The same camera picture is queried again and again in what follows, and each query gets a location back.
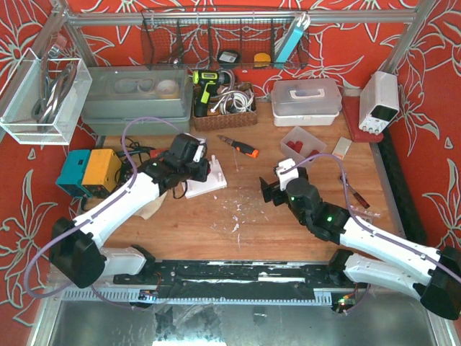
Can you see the small red cube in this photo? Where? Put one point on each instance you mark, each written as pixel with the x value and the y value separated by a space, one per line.
pixel 155 152

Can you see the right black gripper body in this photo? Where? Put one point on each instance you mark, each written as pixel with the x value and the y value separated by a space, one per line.
pixel 273 189

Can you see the blue white power strip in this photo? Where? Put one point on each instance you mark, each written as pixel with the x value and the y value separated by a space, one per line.
pixel 287 45

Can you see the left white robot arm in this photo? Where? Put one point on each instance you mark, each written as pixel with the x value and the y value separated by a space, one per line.
pixel 78 249

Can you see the orange black handled pliers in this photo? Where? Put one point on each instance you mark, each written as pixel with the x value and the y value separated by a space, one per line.
pixel 239 146

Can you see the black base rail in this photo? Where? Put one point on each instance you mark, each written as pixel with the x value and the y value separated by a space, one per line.
pixel 233 280

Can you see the grey translucent storage box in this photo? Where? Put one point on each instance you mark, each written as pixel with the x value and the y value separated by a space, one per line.
pixel 120 94

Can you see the yellow box device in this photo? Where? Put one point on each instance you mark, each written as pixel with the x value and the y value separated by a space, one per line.
pixel 100 174

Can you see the clear tray of red springs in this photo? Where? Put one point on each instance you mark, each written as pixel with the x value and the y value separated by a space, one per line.
pixel 299 144

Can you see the small red handled tool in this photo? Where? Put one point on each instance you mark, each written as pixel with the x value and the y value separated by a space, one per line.
pixel 361 200

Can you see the white plastic case with handle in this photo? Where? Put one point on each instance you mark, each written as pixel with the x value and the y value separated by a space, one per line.
pixel 305 102

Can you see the yellow tape measure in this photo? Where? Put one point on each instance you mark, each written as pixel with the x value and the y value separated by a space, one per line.
pixel 262 60

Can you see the small clear plastic bag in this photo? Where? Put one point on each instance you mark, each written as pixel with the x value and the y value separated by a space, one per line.
pixel 342 147

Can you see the clear acrylic wall bin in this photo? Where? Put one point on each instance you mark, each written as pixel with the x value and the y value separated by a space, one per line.
pixel 42 102

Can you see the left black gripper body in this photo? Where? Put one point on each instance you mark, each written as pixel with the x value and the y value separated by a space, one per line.
pixel 201 170

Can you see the beige work glove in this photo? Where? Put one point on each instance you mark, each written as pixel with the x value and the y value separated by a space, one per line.
pixel 151 208

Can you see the green black cordless drill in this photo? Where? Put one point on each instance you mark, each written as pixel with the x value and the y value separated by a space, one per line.
pixel 209 82

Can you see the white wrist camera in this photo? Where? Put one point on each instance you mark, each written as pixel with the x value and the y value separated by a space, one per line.
pixel 287 170
pixel 201 149

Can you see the white power supply unit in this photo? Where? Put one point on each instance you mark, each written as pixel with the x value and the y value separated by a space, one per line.
pixel 378 103

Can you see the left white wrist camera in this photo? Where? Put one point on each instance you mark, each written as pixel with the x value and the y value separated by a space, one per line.
pixel 201 149

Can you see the teal box device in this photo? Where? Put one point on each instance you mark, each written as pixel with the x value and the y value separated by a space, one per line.
pixel 72 173

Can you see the white peg base plate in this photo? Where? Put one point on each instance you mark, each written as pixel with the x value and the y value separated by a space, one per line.
pixel 215 181

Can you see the brown woven basket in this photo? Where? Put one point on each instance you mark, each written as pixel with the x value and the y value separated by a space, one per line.
pixel 234 110

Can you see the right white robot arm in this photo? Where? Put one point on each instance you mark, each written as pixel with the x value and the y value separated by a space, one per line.
pixel 371 255

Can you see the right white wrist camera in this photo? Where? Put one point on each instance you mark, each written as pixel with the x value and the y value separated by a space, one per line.
pixel 287 170

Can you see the red mat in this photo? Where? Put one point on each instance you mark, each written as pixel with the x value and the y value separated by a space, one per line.
pixel 350 108

